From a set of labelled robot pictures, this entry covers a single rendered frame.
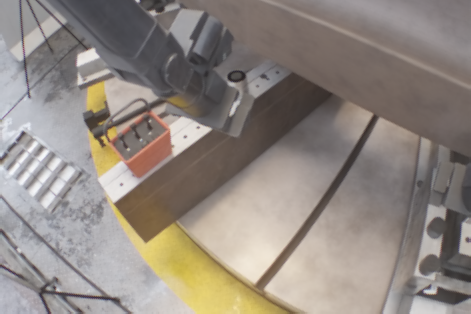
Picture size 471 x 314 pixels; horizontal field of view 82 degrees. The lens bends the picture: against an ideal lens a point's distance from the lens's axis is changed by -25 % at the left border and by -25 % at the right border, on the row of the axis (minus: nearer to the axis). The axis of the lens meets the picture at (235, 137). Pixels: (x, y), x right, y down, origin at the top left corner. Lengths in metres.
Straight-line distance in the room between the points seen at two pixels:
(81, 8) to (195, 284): 1.58
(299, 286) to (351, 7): 1.04
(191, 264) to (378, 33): 1.37
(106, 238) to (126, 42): 1.72
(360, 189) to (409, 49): 0.81
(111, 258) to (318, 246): 1.10
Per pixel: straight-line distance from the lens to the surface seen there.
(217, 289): 1.72
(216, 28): 0.47
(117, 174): 1.28
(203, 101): 0.49
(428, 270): 1.09
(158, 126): 1.20
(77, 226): 2.12
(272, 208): 1.52
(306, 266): 1.42
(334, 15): 1.06
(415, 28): 1.04
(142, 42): 0.34
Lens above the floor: 1.66
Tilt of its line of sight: 51 degrees down
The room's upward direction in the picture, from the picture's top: 8 degrees counter-clockwise
